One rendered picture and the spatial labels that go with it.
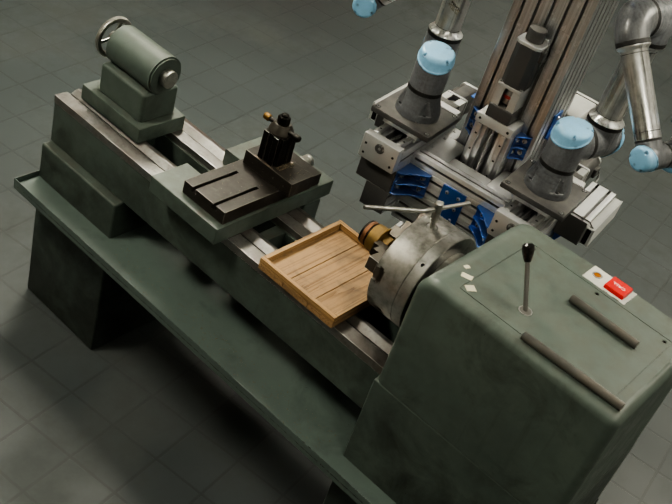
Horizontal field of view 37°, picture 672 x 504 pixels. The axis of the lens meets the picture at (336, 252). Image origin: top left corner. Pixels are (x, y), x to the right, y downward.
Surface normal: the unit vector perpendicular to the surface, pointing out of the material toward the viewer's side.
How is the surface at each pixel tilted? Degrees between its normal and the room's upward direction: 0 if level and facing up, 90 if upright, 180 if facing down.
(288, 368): 0
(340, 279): 0
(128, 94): 90
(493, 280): 0
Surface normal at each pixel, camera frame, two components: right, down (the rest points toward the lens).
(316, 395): 0.26, -0.76
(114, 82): -0.65, 0.33
